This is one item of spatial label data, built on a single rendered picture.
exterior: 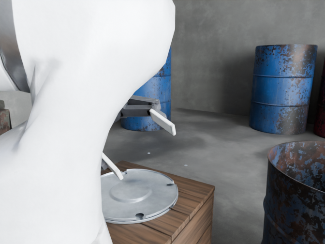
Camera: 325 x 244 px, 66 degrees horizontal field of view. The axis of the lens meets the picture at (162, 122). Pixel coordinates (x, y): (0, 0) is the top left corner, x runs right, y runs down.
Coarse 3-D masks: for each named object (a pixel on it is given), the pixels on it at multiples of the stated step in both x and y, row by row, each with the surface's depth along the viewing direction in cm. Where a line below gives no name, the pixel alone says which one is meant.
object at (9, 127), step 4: (0, 100) 69; (0, 104) 68; (4, 104) 69; (0, 108) 69; (0, 112) 66; (4, 112) 67; (8, 112) 68; (0, 116) 66; (4, 116) 67; (8, 116) 68; (0, 120) 66; (4, 120) 67; (8, 120) 68; (0, 124) 66; (4, 124) 67; (8, 124) 68; (0, 128) 67; (4, 128) 67; (8, 128) 68; (0, 132) 67; (4, 132) 67
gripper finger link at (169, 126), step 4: (152, 112) 52; (156, 112) 52; (152, 116) 53; (156, 116) 51; (160, 116) 51; (156, 120) 53; (160, 120) 51; (164, 120) 50; (160, 124) 52; (164, 124) 51; (168, 124) 49; (172, 124) 49; (164, 128) 52; (168, 128) 50; (172, 128) 49; (172, 132) 50
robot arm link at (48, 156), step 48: (0, 0) 15; (48, 0) 15; (96, 0) 16; (144, 0) 17; (0, 48) 16; (48, 48) 16; (96, 48) 17; (144, 48) 18; (48, 96) 17; (96, 96) 18; (0, 144) 19; (48, 144) 17; (96, 144) 21; (0, 192) 18; (48, 192) 18; (96, 192) 23; (0, 240) 18; (48, 240) 19
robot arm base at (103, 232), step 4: (104, 220) 27; (104, 224) 26; (100, 228) 25; (104, 228) 25; (100, 232) 24; (104, 232) 25; (108, 232) 26; (100, 236) 24; (104, 236) 25; (108, 236) 25; (96, 240) 23; (100, 240) 24; (104, 240) 24; (108, 240) 25
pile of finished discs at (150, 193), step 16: (112, 176) 86; (128, 176) 86; (144, 176) 86; (160, 176) 86; (112, 192) 75; (128, 192) 75; (144, 192) 75; (160, 192) 76; (176, 192) 76; (112, 208) 68; (128, 208) 68; (144, 208) 68; (160, 208) 68
